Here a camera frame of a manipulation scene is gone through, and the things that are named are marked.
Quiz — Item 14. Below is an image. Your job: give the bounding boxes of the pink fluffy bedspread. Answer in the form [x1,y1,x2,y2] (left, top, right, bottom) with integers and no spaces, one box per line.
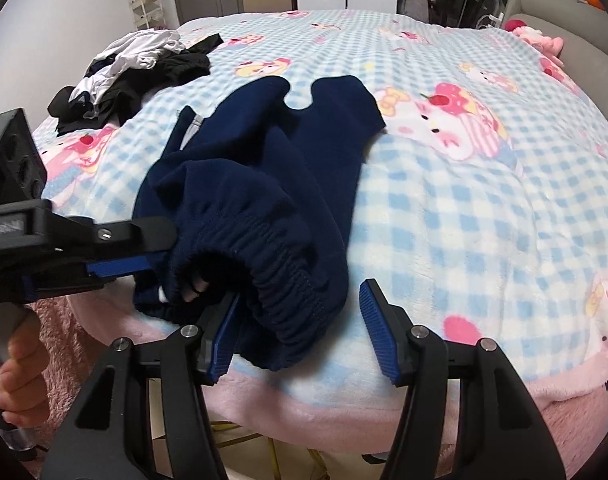
[14,300,608,480]

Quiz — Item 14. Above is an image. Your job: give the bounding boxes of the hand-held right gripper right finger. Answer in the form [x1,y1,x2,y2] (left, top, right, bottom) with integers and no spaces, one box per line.
[359,277,567,480]

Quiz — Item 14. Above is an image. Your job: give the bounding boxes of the pink plush toy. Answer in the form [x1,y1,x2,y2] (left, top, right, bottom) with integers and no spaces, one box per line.
[504,17,565,68]

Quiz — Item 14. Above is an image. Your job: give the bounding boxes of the blue checkered cartoon print blanket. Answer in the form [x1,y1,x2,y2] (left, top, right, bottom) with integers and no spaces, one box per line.
[31,7,608,453]

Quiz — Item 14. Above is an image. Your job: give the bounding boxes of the white wire shelf rack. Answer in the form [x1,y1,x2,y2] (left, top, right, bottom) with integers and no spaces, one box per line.
[130,0,167,31]

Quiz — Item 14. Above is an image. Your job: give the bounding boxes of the gold wire frame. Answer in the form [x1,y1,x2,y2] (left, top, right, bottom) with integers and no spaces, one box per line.
[209,420,335,480]

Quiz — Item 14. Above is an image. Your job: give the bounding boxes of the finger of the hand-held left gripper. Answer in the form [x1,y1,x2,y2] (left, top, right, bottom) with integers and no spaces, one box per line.
[50,214,179,262]
[30,254,158,303]

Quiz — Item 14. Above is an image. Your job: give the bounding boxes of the white garment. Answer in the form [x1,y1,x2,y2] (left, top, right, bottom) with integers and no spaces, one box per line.
[68,29,187,106]

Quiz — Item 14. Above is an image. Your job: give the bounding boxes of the grey padded headboard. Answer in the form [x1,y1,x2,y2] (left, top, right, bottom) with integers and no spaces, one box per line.
[504,0,608,141]

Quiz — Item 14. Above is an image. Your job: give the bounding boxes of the person's left hand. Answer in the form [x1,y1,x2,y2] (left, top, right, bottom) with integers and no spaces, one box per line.
[0,311,53,429]

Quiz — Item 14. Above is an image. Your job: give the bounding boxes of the navy shorts with white stripes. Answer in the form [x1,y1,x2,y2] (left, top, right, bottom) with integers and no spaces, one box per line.
[132,75,387,373]

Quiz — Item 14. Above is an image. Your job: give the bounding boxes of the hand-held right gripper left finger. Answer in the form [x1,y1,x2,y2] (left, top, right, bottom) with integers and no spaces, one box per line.
[41,292,242,480]

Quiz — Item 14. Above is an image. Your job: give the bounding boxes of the black garment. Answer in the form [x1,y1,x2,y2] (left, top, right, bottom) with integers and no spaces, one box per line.
[48,32,225,136]

